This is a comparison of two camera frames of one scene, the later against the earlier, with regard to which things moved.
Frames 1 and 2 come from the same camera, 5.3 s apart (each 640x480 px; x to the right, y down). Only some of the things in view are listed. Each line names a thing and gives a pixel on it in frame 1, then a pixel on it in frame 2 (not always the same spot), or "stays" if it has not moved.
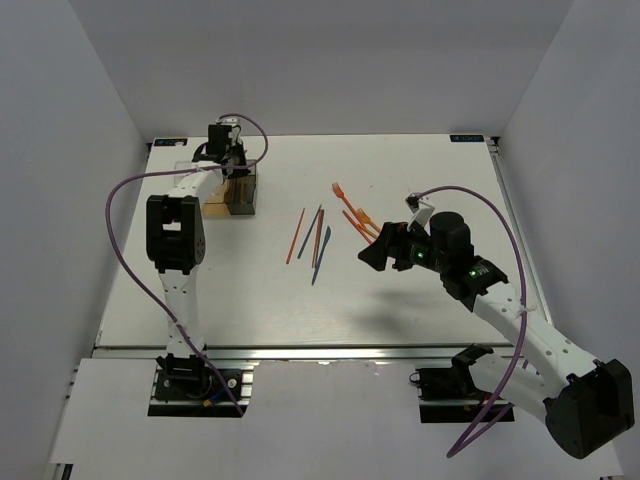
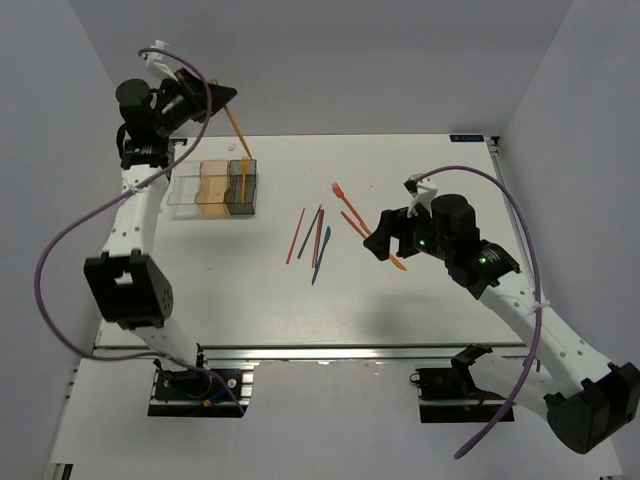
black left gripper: [242, 170] to [197, 95]
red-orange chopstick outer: [295, 236] stays
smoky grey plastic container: [239, 193] stays
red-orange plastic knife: [358, 229] stays
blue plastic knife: [328, 231] stays
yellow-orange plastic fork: [364, 217] to [236, 126]
